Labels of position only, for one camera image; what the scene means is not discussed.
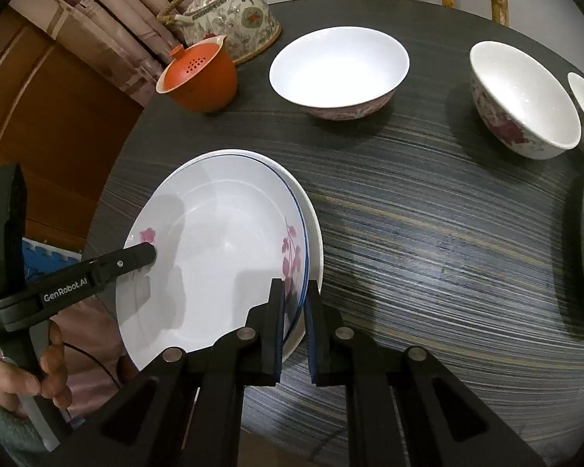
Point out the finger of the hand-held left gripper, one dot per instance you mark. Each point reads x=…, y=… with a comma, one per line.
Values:
x=126, y=262

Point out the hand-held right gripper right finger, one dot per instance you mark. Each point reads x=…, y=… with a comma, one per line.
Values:
x=313, y=345

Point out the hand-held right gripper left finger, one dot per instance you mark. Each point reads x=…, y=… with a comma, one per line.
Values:
x=278, y=350

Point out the blue-rimmed pink flower plate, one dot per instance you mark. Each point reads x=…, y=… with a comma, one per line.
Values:
x=214, y=253

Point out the plain white plate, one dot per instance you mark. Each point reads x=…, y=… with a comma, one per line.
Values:
x=314, y=233

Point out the person's left forearm green sleeve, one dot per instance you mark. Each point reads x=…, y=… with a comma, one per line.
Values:
x=0, y=433

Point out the person's left hand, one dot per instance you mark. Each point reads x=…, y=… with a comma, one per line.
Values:
x=14, y=389

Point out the blue foam mat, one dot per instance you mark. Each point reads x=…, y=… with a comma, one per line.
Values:
x=48, y=258

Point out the pink clothing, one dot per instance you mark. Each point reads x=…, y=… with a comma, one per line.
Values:
x=87, y=340

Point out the wooden cabinet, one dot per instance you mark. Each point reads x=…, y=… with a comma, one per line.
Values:
x=44, y=131

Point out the orange clay teacup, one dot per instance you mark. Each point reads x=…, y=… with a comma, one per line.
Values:
x=199, y=78

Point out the beige patterned curtain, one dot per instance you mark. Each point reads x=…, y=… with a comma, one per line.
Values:
x=102, y=14

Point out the floral ceramic teapot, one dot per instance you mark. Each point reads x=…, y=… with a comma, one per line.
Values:
x=233, y=14

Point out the wide white bowl pink pattern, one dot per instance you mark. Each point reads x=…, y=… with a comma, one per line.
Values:
x=338, y=68

